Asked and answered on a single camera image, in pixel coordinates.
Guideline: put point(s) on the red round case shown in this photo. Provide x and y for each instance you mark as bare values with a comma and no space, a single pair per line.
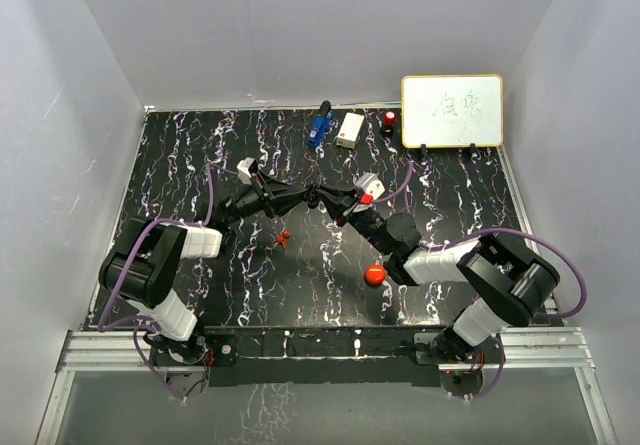
375,275

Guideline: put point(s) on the white rectangular box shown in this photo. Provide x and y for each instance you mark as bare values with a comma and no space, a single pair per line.
348,134

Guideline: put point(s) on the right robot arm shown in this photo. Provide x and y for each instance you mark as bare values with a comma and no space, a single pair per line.
511,281

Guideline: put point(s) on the red cap black bottle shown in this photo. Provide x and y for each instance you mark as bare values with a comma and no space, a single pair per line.
388,123

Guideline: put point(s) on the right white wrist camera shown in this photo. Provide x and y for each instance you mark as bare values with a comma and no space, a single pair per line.
371,186

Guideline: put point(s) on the white dry-erase board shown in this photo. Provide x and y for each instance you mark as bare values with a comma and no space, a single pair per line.
452,111

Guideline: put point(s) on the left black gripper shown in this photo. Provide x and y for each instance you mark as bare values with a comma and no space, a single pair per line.
276,196

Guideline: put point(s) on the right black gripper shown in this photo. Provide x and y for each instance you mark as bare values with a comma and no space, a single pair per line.
338,203

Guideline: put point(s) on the aluminium frame rail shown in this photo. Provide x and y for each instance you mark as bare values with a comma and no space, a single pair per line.
524,348

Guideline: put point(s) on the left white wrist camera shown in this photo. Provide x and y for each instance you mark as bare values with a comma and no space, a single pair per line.
247,169

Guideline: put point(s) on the blue stapler tool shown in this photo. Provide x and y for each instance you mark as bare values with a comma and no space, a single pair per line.
320,124

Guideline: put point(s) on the red earbud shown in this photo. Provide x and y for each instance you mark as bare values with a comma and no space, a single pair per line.
283,238

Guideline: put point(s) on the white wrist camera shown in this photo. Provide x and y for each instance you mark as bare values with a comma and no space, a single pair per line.
371,186
247,169

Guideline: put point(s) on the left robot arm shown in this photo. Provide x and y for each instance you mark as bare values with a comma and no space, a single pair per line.
140,269

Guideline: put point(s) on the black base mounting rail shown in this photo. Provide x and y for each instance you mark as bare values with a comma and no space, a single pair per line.
337,356

